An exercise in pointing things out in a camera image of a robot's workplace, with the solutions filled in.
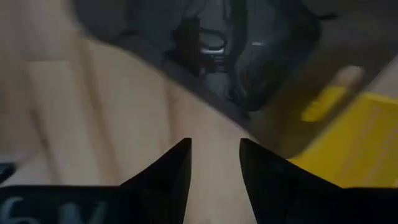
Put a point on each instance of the yellow slotted plastic basket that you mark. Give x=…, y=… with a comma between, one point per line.
x=357, y=146

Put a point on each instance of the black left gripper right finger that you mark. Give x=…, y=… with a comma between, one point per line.
x=273, y=189

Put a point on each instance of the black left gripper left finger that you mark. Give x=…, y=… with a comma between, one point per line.
x=168, y=186

